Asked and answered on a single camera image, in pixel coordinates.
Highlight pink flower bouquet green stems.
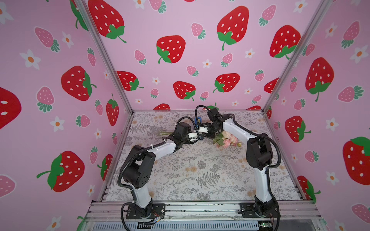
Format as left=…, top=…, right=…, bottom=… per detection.
left=174, top=131, right=242, bottom=148

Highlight blue tape dispenser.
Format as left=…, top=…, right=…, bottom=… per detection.
left=194, top=116, right=202, bottom=129

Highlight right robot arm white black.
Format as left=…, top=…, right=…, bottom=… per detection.
left=195, top=108, right=281, bottom=219

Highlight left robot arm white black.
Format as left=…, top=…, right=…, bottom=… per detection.
left=117, top=121, right=201, bottom=212

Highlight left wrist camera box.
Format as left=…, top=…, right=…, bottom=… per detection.
left=188, top=132, right=199, bottom=141

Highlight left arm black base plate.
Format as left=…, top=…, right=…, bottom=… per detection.
left=125, top=203, right=166, bottom=219

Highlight right aluminium corner post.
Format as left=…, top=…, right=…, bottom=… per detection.
left=262, top=0, right=332, bottom=115

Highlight aluminium corner post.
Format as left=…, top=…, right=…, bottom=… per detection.
left=75, top=0, right=134, bottom=115
left=262, top=0, right=332, bottom=115

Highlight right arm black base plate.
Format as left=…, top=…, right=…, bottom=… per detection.
left=238, top=200, right=281, bottom=218

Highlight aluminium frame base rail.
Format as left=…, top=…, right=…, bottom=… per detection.
left=81, top=201, right=329, bottom=231

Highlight left aluminium corner post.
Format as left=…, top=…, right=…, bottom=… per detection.
left=75, top=0, right=134, bottom=115

